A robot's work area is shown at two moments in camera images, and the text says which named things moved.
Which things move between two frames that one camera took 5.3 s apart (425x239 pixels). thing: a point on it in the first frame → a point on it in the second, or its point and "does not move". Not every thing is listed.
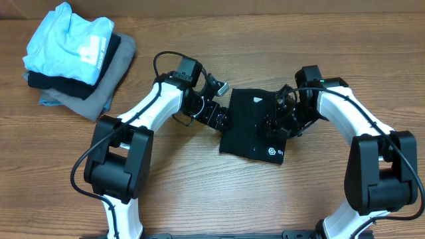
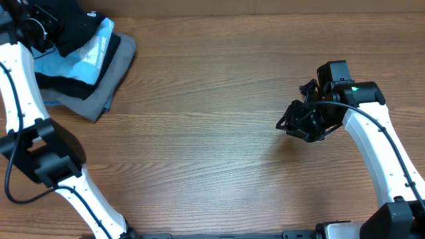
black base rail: x=292 y=235 does not move
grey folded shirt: x=92 y=107 does not move
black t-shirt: x=251 y=131 → x=77 y=23
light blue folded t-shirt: x=68 y=45 does not move
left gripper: x=207 y=118 → x=52 y=22
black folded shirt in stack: x=75 y=89 does not move
